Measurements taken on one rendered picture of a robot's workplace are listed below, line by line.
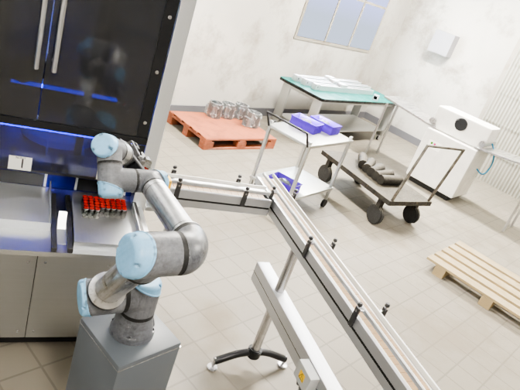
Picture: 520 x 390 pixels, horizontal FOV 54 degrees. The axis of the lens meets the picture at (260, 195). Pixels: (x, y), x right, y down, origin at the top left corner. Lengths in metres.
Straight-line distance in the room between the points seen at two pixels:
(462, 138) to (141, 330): 5.85
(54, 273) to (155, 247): 1.33
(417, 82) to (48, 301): 7.89
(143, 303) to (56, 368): 1.16
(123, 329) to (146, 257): 0.56
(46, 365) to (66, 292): 0.39
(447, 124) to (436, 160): 0.48
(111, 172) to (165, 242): 0.40
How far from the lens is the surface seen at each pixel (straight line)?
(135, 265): 1.27
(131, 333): 1.79
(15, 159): 2.25
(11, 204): 2.24
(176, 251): 1.29
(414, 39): 9.64
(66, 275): 2.57
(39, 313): 2.71
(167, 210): 1.48
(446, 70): 9.32
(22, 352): 2.86
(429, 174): 7.18
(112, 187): 1.60
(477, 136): 7.04
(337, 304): 2.17
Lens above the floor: 2.03
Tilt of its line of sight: 24 degrees down
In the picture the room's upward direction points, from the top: 20 degrees clockwise
